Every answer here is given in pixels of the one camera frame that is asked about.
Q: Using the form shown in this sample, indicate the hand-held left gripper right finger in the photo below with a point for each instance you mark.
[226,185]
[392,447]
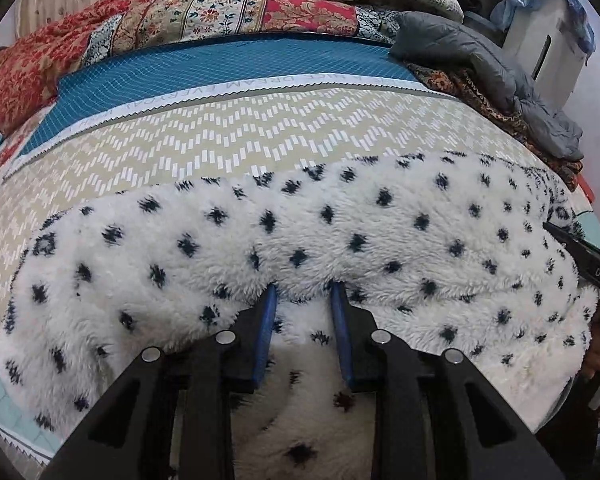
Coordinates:
[340,332]

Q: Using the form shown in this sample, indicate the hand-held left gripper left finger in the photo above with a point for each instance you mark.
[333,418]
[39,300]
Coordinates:
[265,332]

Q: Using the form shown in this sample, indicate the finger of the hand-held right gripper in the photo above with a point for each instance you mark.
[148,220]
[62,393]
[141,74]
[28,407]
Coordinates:
[587,257]

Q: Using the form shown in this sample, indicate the white fleece garment dark dots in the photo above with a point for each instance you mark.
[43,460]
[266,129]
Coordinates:
[380,240]

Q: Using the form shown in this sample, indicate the person's right hand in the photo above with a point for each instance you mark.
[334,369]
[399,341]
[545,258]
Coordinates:
[594,355]

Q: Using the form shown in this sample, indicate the dark paisley cloth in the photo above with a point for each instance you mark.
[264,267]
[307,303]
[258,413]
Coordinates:
[485,102]

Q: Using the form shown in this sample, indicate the beige and blue bed sheet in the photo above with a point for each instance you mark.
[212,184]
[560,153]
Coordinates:
[230,145]

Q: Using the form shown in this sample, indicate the white box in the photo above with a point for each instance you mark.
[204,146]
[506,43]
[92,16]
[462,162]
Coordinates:
[530,45]

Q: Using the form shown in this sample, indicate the grey puffer jacket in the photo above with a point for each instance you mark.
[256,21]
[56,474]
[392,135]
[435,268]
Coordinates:
[480,60]

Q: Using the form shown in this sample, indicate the red floral quilt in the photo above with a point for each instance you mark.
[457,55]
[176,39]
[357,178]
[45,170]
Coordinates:
[45,60]

